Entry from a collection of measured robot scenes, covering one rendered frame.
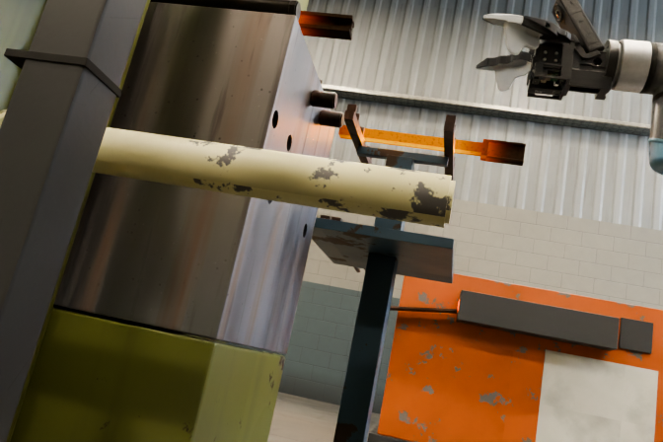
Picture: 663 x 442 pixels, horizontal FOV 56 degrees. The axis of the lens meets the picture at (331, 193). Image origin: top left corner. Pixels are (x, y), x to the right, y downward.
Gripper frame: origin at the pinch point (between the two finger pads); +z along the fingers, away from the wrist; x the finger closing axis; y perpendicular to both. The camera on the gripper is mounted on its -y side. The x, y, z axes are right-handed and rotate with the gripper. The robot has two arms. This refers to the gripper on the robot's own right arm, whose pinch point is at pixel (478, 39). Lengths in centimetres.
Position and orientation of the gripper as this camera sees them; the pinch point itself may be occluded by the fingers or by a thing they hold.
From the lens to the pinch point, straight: 103.6
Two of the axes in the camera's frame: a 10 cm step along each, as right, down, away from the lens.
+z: -9.7, -1.5, 2.0
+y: -2.0, 9.5, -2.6
